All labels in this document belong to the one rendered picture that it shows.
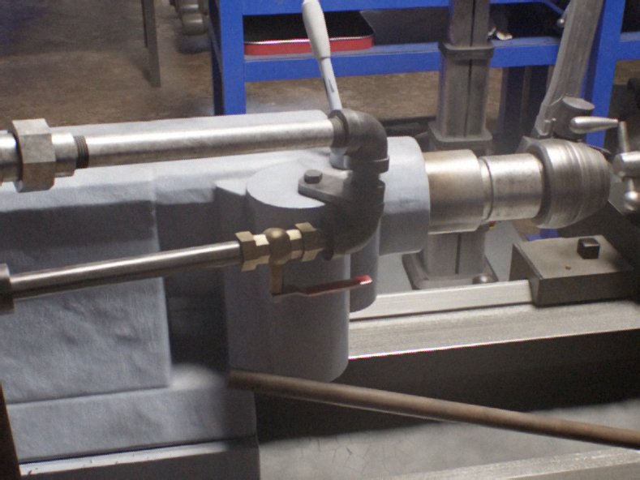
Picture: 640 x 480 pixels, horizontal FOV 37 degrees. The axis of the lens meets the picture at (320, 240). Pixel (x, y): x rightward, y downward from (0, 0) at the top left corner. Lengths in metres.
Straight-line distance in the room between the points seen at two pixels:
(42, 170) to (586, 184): 0.53
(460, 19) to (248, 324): 1.41
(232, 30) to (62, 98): 1.95
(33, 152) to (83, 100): 3.83
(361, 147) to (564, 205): 0.28
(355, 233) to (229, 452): 0.23
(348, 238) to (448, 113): 1.47
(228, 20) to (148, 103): 1.75
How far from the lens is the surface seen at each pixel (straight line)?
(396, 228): 0.88
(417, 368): 1.17
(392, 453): 1.18
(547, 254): 1.29
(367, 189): 0.73
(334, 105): 0.82
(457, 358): 1.17
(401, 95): 4.39
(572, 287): 1.26
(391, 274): 2.43
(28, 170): 0.62
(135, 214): 0.81
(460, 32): 2.15
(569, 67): 1.83
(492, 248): 2.58
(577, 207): 0.95
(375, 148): 0.72
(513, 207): 0.93
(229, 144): 0.67
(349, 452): 1.17
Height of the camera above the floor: 1.49
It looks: 29 degrees down
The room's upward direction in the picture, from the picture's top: straight up
